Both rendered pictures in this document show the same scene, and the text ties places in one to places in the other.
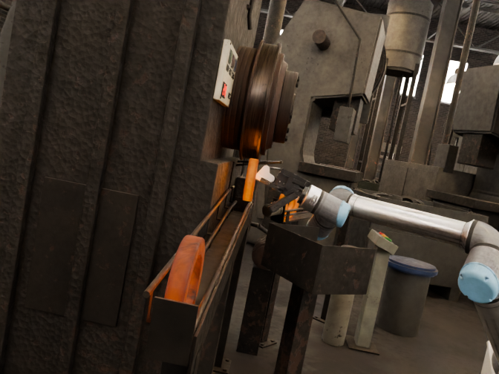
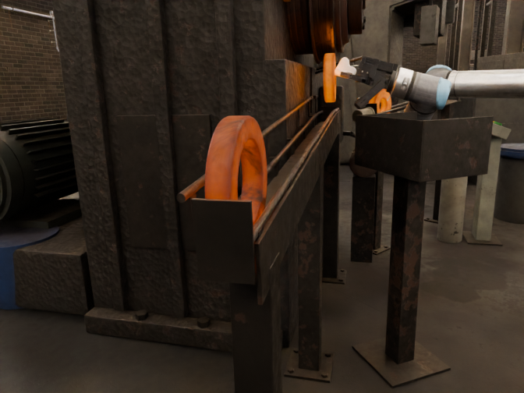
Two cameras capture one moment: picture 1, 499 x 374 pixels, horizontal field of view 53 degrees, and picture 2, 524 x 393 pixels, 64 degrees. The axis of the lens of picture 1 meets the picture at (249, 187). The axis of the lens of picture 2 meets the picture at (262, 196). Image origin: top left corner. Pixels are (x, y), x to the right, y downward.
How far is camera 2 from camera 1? 0.37 m
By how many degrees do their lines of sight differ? 15
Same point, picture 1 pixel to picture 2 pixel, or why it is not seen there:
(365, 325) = (483, 217)
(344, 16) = not seen: outside the picture
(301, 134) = (385, 47)
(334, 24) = not seen: outside the picture
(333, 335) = (449, 233)
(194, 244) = (235, 122)
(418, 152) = (511, 47)
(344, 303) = (456, 199)
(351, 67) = not seen: outside the picture
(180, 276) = (219, 165)
